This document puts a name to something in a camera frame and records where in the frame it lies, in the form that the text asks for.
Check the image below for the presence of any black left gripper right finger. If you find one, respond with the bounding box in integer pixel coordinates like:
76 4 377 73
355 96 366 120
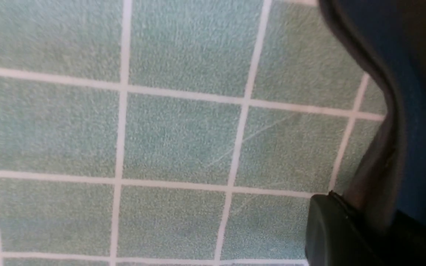
383 211 426 266

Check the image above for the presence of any dark gray long-sleeve top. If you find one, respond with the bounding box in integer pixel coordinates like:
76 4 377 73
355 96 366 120
318 0 426 233

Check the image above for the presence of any green checkered table mat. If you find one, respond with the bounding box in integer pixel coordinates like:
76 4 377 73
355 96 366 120
0 0 386 266

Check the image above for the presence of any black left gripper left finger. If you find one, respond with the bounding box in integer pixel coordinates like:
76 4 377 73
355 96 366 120
305 192 385 266

